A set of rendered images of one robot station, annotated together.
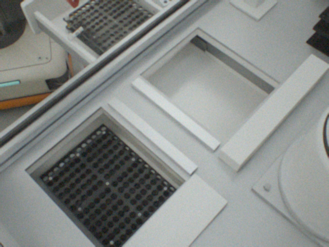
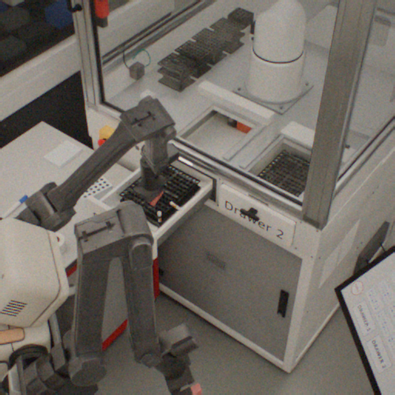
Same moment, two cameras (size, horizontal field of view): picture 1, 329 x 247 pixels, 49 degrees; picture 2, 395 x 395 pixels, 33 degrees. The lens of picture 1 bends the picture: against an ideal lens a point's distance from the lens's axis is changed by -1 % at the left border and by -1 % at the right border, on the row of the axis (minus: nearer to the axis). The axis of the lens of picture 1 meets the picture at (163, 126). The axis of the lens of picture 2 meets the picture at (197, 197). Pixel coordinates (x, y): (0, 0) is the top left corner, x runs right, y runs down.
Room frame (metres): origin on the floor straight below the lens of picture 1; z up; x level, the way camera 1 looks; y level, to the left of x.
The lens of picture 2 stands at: (0.76, 1.73, 2.49)
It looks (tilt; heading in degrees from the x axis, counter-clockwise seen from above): 46 degrees down; 263
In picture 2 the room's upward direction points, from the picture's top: 1 degrees clockwise
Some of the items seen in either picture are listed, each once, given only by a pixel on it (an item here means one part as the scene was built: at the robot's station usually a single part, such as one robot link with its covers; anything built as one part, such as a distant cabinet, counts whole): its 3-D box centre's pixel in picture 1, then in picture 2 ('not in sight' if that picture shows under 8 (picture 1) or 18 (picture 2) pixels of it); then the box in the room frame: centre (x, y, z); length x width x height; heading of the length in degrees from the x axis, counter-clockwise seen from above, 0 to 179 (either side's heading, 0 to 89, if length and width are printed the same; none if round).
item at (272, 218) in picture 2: not in sight; (255, 214); (0.39, 0.26, 0.87); 0.29 x 0.02 x 0.11; 136
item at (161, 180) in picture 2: not in sight; (150, 180); (0.73, 0.23, 1.04); 0.10 x 0.07 x 0.07; 47
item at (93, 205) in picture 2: not in sight; (121, 227); (0.83, 0.27, 0.87); 0.29 x 0.02 x 0.11; 136
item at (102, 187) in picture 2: not in sight; (92, 190); (0.94, -0.01, 0.78); 0.12 x 0.08 x 0.04; 33
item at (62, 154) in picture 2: not in sight; (63, 153); (1.05, -0.22, 0.77); 0.13 x 0.09 x 0.02; 47
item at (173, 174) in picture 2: not in sight; (160, 194); (0.69, 0.13, 0.87); 0.22 x 0.18 x 0.06; 46
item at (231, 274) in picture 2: not in sight; (258, 197); (0.25, -0.27, 0.40); 1.03 x 0.95 x 0.80; 136
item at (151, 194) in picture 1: (109, 188); not in sight; (0.25, 0.11, 0.87); 0.22 x 0.18 x 0.06; 46
